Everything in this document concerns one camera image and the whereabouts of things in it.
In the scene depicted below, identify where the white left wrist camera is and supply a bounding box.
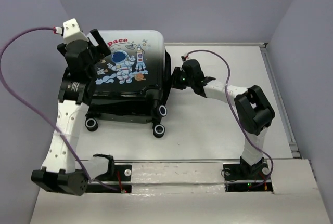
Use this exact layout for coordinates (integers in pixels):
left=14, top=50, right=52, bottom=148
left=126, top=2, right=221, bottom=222
left=62, top=18, right=88, bottom=44

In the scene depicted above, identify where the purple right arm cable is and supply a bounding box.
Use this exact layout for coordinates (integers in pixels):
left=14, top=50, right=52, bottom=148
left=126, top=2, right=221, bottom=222
left=187, top=49, right=274, bottom=188

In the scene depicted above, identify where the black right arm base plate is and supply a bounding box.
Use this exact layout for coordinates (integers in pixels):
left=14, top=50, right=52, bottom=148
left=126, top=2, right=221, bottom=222
left=221, top=162, right=273, bottom=193

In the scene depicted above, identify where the black hard-shell suitcase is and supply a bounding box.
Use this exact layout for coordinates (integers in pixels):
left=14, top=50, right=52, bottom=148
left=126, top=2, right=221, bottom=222
left=84, top=30, right=171, bottom=138

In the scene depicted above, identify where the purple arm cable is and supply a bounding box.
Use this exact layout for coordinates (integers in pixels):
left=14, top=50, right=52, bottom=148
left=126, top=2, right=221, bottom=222
left=0, top=26, right=125, bottom=192
left=187, top=49, right=274, bottom=188

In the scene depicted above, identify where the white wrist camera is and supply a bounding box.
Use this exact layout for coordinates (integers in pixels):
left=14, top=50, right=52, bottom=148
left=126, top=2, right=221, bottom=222
left=181, top=54, right=191, bottom=63
left=62, top=18, right=88, bottom=44

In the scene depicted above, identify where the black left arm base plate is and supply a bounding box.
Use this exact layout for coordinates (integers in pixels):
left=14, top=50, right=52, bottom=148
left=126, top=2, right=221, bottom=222
left=85, top=164, right=132, bottom=193

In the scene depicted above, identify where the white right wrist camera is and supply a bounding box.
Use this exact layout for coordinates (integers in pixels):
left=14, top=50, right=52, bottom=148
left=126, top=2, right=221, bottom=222
left=181, top=54, right=191, bottom=63

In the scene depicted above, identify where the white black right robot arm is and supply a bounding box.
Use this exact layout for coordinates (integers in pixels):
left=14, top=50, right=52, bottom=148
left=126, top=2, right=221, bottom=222
left=172, top=59, right=275, bottom=182

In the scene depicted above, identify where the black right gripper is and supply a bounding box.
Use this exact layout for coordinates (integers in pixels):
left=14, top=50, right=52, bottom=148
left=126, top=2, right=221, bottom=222
left=165, top=66, right=195, bottom=89

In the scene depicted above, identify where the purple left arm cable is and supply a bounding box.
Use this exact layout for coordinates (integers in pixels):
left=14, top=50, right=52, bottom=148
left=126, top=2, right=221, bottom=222
left=0, top=26, right=125, bottom=192

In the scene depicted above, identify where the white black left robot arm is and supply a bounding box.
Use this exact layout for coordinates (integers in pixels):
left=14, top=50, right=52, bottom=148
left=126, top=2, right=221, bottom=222
left=31, top=29, right=111, bottom=196

